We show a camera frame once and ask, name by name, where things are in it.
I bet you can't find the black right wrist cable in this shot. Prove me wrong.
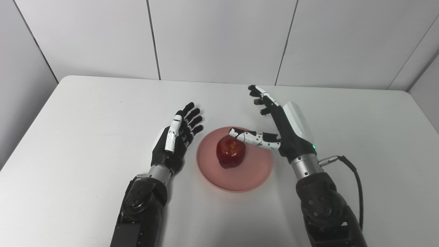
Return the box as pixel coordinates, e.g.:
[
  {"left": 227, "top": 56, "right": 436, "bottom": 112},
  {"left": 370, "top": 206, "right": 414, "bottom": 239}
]
[{"left": 318, "top": 155, "right": 364, "bottom": 230}]

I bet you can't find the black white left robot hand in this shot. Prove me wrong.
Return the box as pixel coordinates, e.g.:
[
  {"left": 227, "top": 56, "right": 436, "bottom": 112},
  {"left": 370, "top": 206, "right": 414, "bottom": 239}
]
[{"left": 151, "top": 102, "right": 204, "bottom": 176}]

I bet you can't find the red apple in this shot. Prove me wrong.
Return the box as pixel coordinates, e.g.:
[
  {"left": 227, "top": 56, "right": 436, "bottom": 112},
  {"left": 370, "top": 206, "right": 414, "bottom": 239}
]
[{"left": 216, "top": 135, "right": 247, "bottom": 169}]

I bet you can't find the pink plastic plate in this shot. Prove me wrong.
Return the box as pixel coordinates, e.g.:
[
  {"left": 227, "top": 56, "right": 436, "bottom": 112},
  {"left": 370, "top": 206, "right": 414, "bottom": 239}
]
[{"left": 196, "top": 127, "right": 274, "bottom": 192}]

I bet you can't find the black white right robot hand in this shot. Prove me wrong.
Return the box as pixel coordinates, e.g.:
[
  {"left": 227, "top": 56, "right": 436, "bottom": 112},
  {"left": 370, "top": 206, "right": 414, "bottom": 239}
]
[{"left": 229, "top": 85, "right": 318, "bottom": 163}]

